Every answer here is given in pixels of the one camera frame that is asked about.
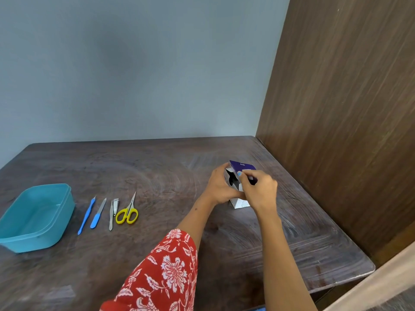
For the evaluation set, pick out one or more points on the person's right fingers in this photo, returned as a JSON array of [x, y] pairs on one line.
[[249, 174]]

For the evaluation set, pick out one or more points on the blue cuticle pusher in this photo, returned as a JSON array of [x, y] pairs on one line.
[[85, 217]]

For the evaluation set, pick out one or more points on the person's right forearm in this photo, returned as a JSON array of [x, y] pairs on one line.
[[282, 265]]

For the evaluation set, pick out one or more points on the person's left hand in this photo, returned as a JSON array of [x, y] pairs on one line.
[[218, 187]]

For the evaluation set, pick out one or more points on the person's left forearm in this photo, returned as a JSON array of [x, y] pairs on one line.
[[194, 216]]

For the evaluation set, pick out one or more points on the purple and white carton box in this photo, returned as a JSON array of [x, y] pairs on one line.
[[241, 165]]

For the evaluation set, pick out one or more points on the person's right hand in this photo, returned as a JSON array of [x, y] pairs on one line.
[[262, 192]]

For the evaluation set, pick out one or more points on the silver nail clipper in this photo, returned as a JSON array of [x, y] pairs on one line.
[[115, 204]]

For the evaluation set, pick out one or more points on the person's left thumb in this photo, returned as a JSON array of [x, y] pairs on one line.
[[226, 166]]

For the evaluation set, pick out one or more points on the brown wooden wardrobe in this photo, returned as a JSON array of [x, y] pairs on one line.
[[340, 119]]

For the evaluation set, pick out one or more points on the beige wooden board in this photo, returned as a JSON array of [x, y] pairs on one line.
[[376, 281]]

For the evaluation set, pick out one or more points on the red floral sleeve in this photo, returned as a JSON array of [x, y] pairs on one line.
[[162, 275]]

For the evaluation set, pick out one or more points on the teal plastic container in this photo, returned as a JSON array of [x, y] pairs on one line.
[[35, 220]]

